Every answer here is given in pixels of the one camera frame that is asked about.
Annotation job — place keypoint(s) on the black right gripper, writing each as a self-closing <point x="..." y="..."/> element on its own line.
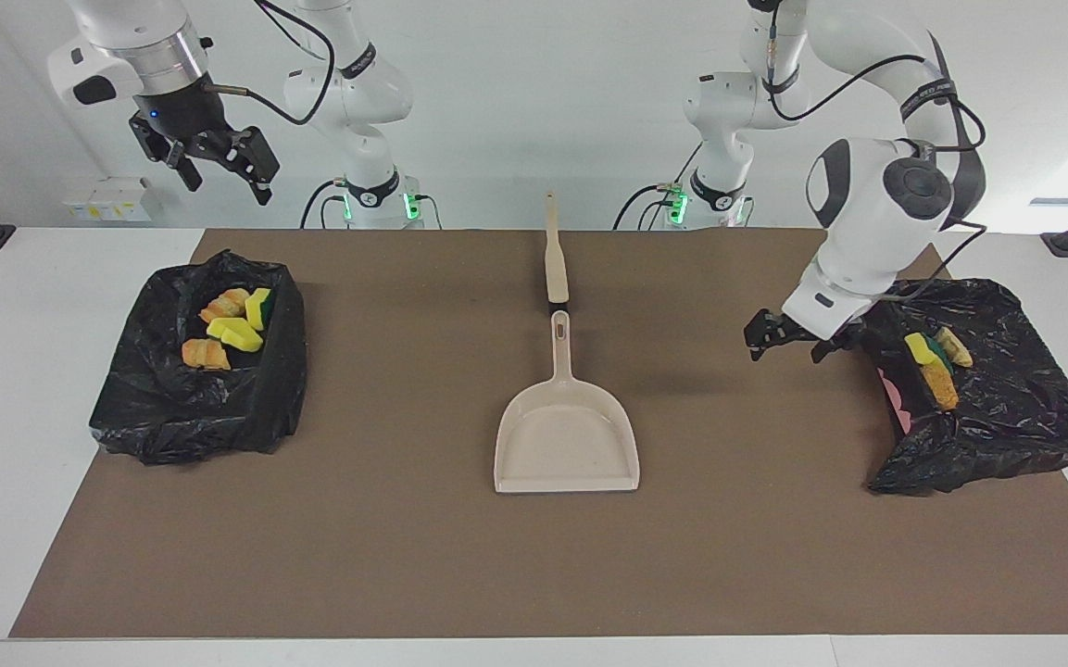
<point x="183" y="116"/>

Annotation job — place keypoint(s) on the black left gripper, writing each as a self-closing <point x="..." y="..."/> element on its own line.
<point x="811" y="333"/>

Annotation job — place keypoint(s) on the notched yellow sponge piece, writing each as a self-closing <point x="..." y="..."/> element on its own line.
<point x="920" y="347"/>

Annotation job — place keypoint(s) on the striped toy croissant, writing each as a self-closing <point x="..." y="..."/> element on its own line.
<point x="226" y="304"/>
<point x="206" y="354"/>

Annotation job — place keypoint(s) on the brown toy bread roll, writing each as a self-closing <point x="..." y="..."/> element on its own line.
<point x="943" y="389"/>

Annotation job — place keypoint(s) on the green and yellow sponge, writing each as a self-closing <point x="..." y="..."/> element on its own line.
<point x="258" y="308"/>

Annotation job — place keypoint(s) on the small toy croissant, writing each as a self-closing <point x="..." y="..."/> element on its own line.
<point x="958" y="348"/>

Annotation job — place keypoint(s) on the yellow sponge chunk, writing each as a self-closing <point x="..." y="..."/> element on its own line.
<point x="235" y="334"/>

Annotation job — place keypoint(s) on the beige plastic dustpan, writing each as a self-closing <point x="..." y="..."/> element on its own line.
<point x="566" y="445"/>

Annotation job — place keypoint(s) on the beige brush black bristles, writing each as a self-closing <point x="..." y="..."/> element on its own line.
<point x="556" y="259"/>

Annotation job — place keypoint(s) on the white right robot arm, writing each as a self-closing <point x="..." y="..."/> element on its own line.
<point x="358" y="88"/>

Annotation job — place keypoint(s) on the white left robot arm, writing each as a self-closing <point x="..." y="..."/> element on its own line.
<point x="876" y="204"/>

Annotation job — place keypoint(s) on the black bag lined pink bin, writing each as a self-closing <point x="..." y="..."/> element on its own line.
<point x="1024" y="408"/>

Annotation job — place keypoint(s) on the brown table mat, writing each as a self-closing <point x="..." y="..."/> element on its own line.
<point x="534" y="556"/>

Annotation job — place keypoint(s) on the white wall socket box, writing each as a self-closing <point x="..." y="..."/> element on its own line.
<point x="107" y="202"/>

